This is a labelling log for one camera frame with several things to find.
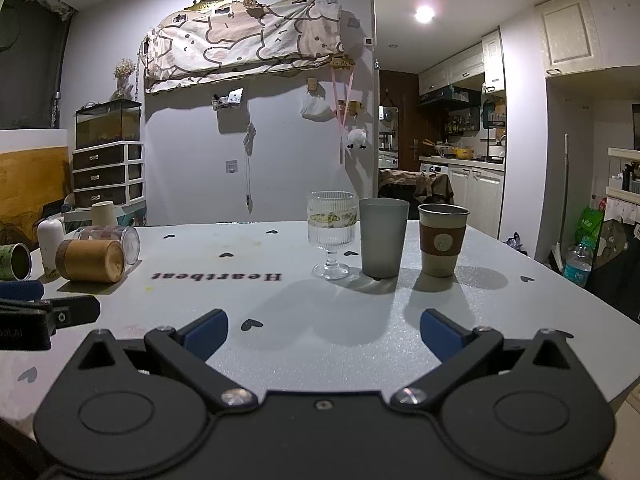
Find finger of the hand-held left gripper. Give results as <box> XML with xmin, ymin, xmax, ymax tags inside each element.
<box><xmin>0</xmin><ymin>281</ymin><xmax>45</xmax><ymax>302</ymax></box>
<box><xmin>0</xmin><ymin>295</ymin><xmax>101</xmax><ymax>334</ymax></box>

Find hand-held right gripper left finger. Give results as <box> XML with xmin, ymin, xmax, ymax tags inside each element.
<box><xmin>75</xmin><ymin>308</ymin><xmax>258</xmax><ymax>413</ymax></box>

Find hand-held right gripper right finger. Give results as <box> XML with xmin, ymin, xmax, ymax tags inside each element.
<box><xmin>390</xmin><ymin>308</ymin><xmax>576</xmax><ymax>413</ymax></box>

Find brown bamboo cup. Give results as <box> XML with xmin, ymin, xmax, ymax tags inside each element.
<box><xmin>55</xmin><ymin>239</ymin><xmax>127</xmax><ymax>284</ymax></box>

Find green metal cup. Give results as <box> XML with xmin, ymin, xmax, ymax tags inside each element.
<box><xmin>0</xmin><ymin>243</ymin><xmax>33</xmax><ymax>281</ymax></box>

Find paper cup with brown sleeve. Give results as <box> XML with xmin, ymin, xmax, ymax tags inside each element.
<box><xmin>417</xmin><ymin>203</ymin><xmax>472</xmax><ymax>279</ymax></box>

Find clear glass cup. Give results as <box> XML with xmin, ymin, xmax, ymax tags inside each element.
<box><xmin>72</xmin><ymin>225</ymin><xmax>141</xmax><ymax>266</ymax></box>

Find beige cup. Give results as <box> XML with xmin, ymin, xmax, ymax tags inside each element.
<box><xmin>91</xmin><ymin>201</ymin><xmax>118</xmax><ymax>228</ymax></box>

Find grey plastic cup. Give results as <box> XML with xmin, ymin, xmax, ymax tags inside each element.
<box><xmin>359</xmin><ymin>198</ymin><xmax>410</xmax><ymax>280</ymax></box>

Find white plastic bottle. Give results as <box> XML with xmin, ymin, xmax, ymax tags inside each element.
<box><xmin>37</xmin><ymin>218</ymin><xmax>66</xmax><ymax>271</ymax></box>

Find grey heart print table mat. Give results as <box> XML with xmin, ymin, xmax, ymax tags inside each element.
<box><xmin>0</xmin><ymin>219</ymin><xmax>640</xmax><ymax>461</ymax></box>

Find yellow painted panel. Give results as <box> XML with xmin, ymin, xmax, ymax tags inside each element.
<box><xmin>0</xmin><ymin>129</ymin><xmax>71</xmax><ymax>253</ymax></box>

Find white base cabinets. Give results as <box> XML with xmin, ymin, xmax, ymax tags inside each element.
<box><xmin>447</xmin><ymin>164</ymin><xmax>506</xmax><ymax>239</ymax></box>

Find white drawer unit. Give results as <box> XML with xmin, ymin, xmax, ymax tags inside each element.
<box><xmin>71</xmin><ymin>141</ymin><xmax>146</xmax><ymax>209</ymax></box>

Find chair with brown cloth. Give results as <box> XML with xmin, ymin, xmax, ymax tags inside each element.
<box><xmin>378</xmin><ymin>168</ymin><xmax>455</xmax><ymax>207</ymax></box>

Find plastic water bottle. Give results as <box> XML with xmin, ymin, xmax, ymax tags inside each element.
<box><xmin>563</xmin><ymin>239</ymin><xmax>594</xmax><ymax>289</ymax></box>

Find ribbed glass goblet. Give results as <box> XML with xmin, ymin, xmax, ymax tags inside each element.
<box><xmin>306</xmin><ymin>191</ymin><xmax>359</xmax><ymax>281</ymax></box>

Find green shopping bag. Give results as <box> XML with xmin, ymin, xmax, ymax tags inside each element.
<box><xmin>574</xmin><ymin>204</ymin><xmax>605</xmax><ymax>247</ymax></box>

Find glass fish tank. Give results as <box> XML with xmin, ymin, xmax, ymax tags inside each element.
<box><xmin>75</xmin><ymin>99</ymin><xmax>143</xmax><ymax>150</ymax></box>

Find mop pole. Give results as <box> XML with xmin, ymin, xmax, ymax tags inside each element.
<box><xmin>563</xmin><ymin>133</ymin><xmax>571</xmax><ymax>262</ymax></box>

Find black bag with cat print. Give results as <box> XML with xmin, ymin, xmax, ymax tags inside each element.
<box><xmin>584</xmin><ymin>204</ymin><xmax>640</xmax><ymax>322</ymax></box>

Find wooden door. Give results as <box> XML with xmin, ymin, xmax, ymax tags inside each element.
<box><xmin>378</xmin><ymin>70</ymin><xmax>421</xmax><ymax>171</ymax></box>

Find dark curtain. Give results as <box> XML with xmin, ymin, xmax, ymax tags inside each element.
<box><xmin>0</xmin><ymin>0</ymin><xmax>77</xmax><ymax>131</ymax></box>

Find pink ribbon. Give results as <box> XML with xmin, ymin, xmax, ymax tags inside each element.
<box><xmin>329</xmin><ymin>65</ymin><xmax>357</xmax><ymax>164</ymax></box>

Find vase of dried flowers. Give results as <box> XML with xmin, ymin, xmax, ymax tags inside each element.
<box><xmin>110</xmin><ymin>58</ymin><xmax>137</xmax><ymax>101</ymax></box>

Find white plastic bag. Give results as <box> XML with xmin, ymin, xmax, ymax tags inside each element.
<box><xmin>300</xmin><ymin>93</ymin><xmax>335</xmax><ymax>122</ymax></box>

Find printed cartoon cloth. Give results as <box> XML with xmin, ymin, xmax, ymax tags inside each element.
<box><xmin>142</xmin><ymin>0</ymin><xmax>346</xmax><ymax>95</ymax></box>

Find hanging white cable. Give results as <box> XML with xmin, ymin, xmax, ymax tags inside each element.
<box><xmin>243</xmin><ymin>122</ymin><xmax>258</xmax><ymax>214</ymax></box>

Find white wall cabinets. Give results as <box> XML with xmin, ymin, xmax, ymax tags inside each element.
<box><xmin>418</xmin><ymin>29</ymin><xmax>506</xmax><ymax>97</ymax></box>

